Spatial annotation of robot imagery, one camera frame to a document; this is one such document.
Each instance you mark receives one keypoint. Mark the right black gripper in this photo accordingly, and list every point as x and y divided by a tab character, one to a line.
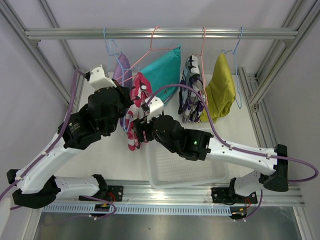
141	126

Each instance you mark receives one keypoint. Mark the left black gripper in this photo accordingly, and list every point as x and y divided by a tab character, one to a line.
123	93

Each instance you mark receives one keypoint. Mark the pink camouflage trousers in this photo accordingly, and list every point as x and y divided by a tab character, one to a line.
140	91

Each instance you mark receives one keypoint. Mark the blue hanger of purple trousers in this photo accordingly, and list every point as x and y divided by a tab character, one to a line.
106	42

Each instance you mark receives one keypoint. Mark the light blue wire hanger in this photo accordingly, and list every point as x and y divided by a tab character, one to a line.
123	69

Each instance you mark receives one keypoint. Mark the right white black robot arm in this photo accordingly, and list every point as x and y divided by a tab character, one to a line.
269	166

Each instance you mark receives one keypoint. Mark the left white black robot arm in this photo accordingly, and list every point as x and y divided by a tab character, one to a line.
37	185

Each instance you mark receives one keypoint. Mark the teal trousers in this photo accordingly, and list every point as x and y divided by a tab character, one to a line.
165	70

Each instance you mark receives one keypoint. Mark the grey purple camouflage trousers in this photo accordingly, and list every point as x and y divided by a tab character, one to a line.
190	105

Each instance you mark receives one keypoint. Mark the pink hanger of teal trousers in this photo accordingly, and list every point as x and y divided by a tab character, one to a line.
151	49

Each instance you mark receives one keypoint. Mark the yellow trousers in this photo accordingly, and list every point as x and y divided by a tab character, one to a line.
221	91

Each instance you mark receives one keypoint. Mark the pink hanger of camouflage trousers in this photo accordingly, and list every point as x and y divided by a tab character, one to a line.
201	55

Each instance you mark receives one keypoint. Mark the blue hanger of yellow trousers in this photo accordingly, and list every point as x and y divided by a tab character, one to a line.
234	51

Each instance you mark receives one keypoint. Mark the white plastic basket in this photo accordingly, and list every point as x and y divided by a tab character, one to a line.
168	170

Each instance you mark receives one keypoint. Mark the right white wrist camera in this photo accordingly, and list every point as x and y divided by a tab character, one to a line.
152	108

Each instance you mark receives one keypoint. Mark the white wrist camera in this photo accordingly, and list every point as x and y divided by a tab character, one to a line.
152	108
98	77

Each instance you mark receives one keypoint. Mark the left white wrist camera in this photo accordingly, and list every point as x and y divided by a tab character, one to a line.
98	77

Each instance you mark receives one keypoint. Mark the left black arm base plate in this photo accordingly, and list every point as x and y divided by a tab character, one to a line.
114	194

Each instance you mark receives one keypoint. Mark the white slotted cable duct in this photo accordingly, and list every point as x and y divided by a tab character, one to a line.
138	209

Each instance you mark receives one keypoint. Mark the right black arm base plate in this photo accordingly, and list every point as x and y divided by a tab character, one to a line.
239	205

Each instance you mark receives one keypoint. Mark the aluminium hanging rail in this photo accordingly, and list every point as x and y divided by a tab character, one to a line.
160	33

